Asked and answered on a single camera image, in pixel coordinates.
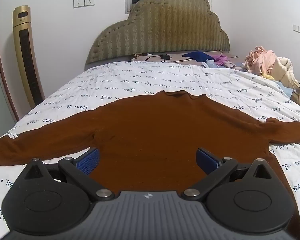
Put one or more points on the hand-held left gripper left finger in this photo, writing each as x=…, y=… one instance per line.
x=90, y=160

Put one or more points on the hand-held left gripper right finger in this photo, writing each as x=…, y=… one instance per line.
x=206, y=161

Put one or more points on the brown knit sweater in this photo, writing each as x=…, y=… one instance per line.
x=150, y=130

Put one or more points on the pink clothes pile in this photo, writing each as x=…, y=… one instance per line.
x=260, y=60

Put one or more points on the light blue cloth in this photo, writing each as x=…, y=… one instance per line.
x=211, y=64

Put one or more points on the white script-printed quilt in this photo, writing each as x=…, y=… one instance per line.
x=140, y=77

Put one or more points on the purple cloth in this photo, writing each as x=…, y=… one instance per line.
x=221, y=59

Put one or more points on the yellow cloth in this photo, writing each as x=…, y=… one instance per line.
x=267, y=76

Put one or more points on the dark blue cloth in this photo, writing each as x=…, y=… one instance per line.
x=196, y=55

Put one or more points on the light blue garment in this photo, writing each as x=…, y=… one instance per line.
x=283, y=88

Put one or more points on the black charger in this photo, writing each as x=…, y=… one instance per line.
x=165, y=57

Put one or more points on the cream padded jacket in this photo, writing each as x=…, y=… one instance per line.
x=285, y=72

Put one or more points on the gold tower air conditioner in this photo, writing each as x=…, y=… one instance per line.
x=27, y=55

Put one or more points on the olive upholstered headboard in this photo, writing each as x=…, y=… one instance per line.
x=160, y=30

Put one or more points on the brown door frame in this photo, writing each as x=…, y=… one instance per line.
x=0, y=55

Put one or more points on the white wall socket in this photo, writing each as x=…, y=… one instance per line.
x=89, y=0
x=78, y=1

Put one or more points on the white light switch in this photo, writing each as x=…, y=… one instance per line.
x=298, y=28

